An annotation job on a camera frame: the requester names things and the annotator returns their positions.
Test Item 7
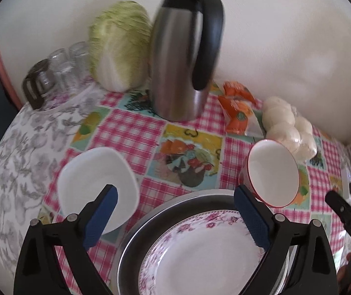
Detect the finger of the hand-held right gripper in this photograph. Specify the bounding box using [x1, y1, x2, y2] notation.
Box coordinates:
[325, 191, 351, 226]

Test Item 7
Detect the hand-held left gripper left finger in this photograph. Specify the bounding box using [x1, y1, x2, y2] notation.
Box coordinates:
[14, 184, 118, 295]

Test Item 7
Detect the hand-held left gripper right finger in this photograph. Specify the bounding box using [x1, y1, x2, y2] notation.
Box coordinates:
[234, 185, 338, 295]

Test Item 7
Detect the stainless steel plate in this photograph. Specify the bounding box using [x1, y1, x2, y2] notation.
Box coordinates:
[114, 189, 299, 295]

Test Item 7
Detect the white square plate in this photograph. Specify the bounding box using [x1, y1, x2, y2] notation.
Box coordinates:
[57, 147, 140, 234]

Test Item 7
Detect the red floral bowl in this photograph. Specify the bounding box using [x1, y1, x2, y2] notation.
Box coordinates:
[238, 139, 299, 208]

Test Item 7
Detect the round floral plate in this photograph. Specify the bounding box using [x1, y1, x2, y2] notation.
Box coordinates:
[138, 208, 289, 295]

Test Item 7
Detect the person's right hand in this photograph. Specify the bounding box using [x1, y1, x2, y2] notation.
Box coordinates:
[337, 250, 351, 288]

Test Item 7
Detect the white power strip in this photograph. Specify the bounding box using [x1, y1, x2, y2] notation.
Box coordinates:
[341, 166, 351, 191]

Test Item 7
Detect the pink checked tablecloth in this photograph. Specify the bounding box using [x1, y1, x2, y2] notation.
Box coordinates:
[37, 80, 351, 295]

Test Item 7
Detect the bag of steamed buns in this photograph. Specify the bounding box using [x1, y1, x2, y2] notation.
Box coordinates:
[261, 96, 318, 161]

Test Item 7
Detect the grey floral table cover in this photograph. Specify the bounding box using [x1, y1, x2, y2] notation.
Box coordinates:
[0, 86, 102, 277]

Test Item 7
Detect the orange and clear snack packet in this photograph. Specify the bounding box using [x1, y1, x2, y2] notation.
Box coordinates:
[218, 95, 263, 136]

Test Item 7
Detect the clear drinking glass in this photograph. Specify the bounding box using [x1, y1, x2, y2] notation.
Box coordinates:
[48, 48, 71, 74]
[69, 41, 90, 68]
[53, 64, 81, 94]

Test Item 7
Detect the dark banded glass jug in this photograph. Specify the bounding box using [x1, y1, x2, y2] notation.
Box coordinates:
[22, 58, 56, 109]

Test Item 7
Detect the stainless steel thermos jug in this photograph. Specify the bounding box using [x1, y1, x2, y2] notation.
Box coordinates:
[149, 0, 225, 122]

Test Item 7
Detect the napa cabbage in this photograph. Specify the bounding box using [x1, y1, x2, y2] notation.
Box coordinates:
[88, 1, 153, 92]

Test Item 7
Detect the pink board edge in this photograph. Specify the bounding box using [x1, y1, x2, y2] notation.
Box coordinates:
[0, 44, 22, 111]

